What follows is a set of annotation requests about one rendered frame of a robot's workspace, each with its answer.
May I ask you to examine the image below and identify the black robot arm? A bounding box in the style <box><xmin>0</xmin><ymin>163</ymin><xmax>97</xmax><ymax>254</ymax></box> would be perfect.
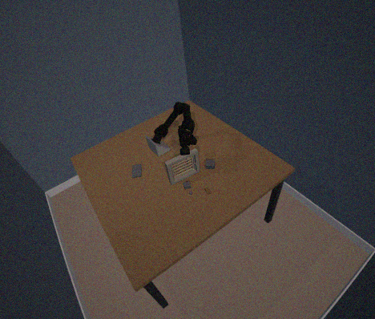
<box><xmin>151</xmin><ymin>102</ymin><xmax>197</xmax><ymax>146</ymax></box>

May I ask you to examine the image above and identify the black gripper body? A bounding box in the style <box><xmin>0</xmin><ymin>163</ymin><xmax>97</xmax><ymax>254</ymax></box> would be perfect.
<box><xmin>179</xmin><ymin>141</ymin><xmax>190</xmax><ymax>155</ymax></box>

